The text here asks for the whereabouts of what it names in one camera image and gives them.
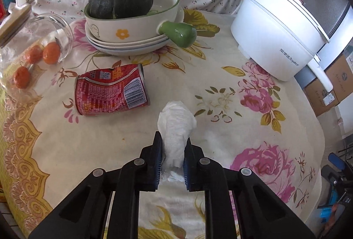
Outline upper cardboard box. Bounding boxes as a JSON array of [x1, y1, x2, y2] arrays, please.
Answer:
[[325, 54, 353, 102]]

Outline red crushed drink can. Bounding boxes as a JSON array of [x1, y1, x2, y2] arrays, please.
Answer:
[[74, 64, 150, 116]]

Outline white bowl with green handle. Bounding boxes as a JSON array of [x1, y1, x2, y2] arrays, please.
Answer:
[[85, 0, 197, 49]]

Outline orange fruit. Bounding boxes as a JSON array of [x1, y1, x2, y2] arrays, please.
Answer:
[[13, 66, 31, 89], [43, 42, 61, 64], [24, 45, 43, 64]]

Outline white tissue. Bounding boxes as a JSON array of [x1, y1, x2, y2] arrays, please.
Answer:
[[157, 101, 197, 182]]

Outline cardboard box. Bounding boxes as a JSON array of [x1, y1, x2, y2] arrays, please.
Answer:
[[325, 54, 353, 102], [304, 79, 339, 116]]

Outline clear glass jar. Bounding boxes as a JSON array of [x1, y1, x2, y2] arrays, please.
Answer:
[[1, 13, 74, 104]]

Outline white Royalstar electric pot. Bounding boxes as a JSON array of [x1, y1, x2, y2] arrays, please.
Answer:
[[230, 0, 333, 92]]

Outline floral tablecloth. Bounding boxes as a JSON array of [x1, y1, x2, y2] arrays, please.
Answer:
[[1, 0, 324, 237]]

